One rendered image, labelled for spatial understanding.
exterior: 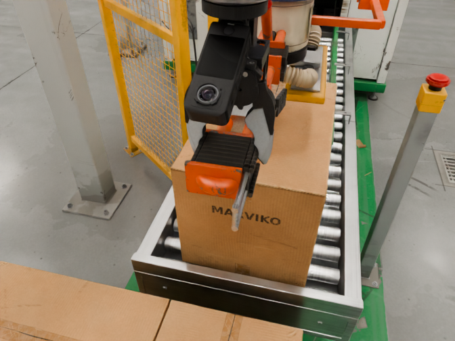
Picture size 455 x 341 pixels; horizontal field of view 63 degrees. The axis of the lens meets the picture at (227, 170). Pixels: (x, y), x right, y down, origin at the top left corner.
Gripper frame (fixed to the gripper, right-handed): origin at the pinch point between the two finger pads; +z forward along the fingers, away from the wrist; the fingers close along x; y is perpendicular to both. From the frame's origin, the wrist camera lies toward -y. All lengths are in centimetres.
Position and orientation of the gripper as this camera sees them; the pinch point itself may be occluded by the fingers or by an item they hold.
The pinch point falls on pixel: (228, 156)
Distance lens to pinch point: 50.9
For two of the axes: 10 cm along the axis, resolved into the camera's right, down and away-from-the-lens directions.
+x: -9.7, -1.6, 1.8
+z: -0.1, 7.6, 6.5
